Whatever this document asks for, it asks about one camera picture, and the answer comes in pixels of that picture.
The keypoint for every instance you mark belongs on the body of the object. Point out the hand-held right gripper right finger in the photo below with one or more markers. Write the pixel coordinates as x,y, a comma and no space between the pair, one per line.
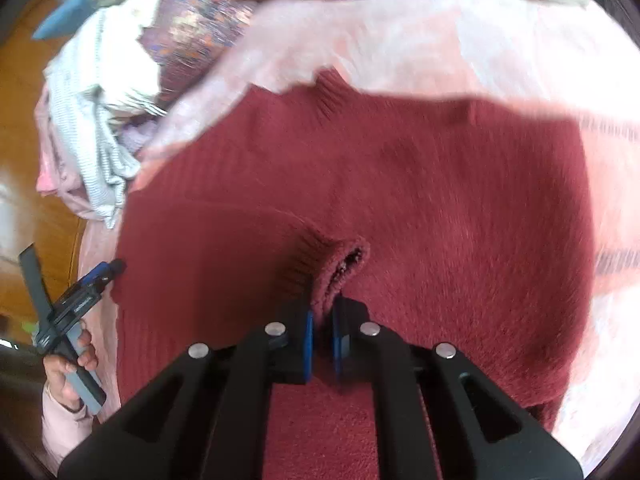
340,352

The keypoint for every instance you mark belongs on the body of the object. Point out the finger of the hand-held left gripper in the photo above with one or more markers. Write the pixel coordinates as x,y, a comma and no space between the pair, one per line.
102,272

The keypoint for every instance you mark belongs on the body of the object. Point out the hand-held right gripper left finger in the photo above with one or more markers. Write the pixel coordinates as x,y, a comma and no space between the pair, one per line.
307,352

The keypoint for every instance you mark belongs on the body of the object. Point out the dark red knit sweater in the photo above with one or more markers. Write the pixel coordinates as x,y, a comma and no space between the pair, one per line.
400,185

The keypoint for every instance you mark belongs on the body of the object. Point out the person's left forearm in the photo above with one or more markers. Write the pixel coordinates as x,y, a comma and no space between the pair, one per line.
62,430

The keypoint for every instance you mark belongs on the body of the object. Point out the person's left hand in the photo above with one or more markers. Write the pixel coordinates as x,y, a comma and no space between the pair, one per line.
67,372

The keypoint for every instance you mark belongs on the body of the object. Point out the pale pink cloth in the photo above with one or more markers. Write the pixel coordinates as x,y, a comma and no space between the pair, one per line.
60,180

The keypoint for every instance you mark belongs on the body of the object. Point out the white striped cloth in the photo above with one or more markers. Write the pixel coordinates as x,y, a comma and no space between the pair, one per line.
82,110

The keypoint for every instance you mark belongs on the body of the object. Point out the pink fleece blanket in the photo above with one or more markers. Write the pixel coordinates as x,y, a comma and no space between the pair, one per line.
450,45

